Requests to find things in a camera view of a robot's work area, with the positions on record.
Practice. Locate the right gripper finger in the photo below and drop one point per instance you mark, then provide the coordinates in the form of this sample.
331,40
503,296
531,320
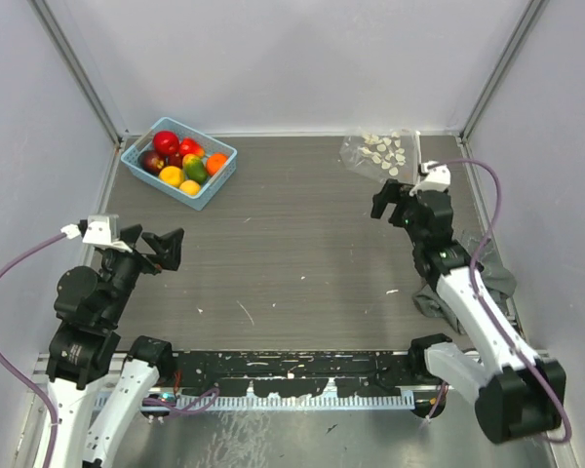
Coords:
400,216
388,194

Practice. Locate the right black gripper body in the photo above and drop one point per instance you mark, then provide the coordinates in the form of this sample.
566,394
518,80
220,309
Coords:
412,229

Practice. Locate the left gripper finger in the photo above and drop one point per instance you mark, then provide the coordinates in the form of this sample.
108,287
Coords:
165,249
129,237

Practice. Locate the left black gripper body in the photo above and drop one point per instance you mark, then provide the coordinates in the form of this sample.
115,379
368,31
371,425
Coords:
123,268

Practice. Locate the clear zip top bag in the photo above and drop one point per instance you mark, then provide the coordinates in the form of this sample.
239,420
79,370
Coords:
382,154

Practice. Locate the green orange mango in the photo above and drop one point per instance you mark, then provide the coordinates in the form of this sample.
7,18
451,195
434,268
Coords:
194,168

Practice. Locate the orange tangerine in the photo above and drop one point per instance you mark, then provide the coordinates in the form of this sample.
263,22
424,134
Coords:
215,162

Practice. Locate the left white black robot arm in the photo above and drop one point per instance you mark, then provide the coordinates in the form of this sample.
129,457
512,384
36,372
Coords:
89,306

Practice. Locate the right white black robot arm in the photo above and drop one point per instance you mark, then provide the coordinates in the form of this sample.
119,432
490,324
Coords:
515,393

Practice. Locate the yellow orange fruit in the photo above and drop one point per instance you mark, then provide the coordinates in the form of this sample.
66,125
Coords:
190,187

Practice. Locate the yellow lemon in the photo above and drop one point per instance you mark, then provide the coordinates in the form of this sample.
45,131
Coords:
172,175

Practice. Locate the dark red plum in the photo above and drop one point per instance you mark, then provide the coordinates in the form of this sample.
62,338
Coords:
152,162

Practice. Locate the light blue plastic basket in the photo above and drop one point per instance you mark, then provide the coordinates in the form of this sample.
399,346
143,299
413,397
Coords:
211,146

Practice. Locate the small dark red fruit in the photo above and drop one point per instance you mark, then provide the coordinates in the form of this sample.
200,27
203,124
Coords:
175,160

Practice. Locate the grey cloth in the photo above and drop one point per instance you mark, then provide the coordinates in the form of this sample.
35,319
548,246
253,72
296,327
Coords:
499,281

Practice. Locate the red apple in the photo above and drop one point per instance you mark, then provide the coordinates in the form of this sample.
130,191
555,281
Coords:
165,143

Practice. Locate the red pear shaped fruit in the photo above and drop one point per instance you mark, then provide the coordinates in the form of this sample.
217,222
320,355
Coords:
190,146

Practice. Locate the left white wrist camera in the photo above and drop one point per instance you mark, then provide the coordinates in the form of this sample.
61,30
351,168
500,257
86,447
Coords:
98,230

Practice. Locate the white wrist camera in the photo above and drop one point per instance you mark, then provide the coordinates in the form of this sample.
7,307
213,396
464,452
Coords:
432,176
98,230

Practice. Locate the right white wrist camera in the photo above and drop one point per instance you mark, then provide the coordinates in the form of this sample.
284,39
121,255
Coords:
432,176

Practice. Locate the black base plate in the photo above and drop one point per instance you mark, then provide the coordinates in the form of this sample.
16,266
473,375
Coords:
299,373

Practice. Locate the light blue cable duct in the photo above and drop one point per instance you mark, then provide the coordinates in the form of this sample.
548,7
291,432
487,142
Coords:
326,401

